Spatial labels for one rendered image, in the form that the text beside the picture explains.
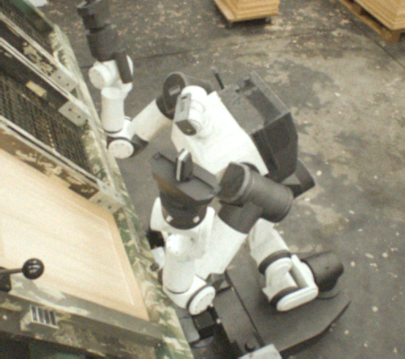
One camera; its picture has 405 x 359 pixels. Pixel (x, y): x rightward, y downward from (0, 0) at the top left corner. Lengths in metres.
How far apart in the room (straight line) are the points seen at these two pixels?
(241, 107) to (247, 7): 3.25
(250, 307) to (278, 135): 1.18
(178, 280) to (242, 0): 3.56
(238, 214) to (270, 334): 1.18
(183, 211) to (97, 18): 0.65
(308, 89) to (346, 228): 1.38
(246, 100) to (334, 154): 2.03
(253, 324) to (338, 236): 0.84
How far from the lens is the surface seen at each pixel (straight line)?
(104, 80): 1.27
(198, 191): 0.71
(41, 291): 1.00
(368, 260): 2.67
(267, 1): 4.43
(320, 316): 2.23
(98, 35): 1.26
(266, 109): 1.15
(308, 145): 3.20
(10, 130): 1.28
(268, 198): 1.04
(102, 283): 1.26
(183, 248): 0.96
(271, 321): 2.17
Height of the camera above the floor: 2.11
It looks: 44 degrees down
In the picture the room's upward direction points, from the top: straight up
